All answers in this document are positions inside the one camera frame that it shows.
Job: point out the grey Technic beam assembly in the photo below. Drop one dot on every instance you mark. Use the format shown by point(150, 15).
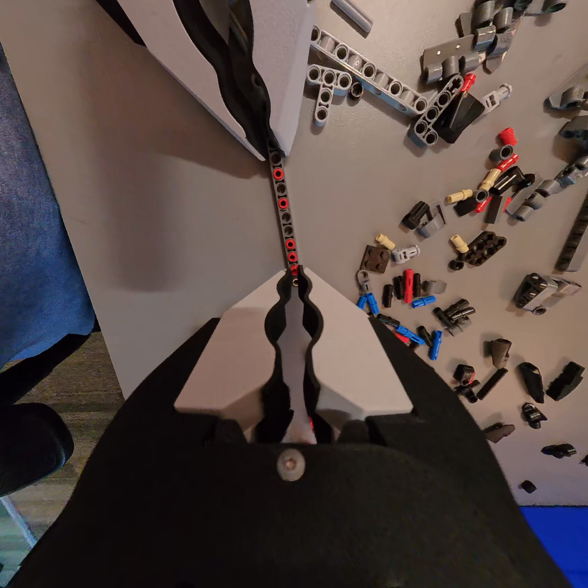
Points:
point(285, 216)

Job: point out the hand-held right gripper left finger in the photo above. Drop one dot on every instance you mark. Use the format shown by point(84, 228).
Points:
point(229, 358)

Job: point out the pile of loose lego pieces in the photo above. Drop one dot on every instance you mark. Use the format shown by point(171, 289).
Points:
point(482, 248)

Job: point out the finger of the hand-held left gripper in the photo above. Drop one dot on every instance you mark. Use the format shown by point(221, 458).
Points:
point(285, 55)
point(183, 55)

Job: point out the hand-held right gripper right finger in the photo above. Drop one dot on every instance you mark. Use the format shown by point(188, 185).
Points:
point(353, 363)

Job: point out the blue plastic bin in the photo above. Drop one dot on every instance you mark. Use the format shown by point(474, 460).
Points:
point(565, 537)

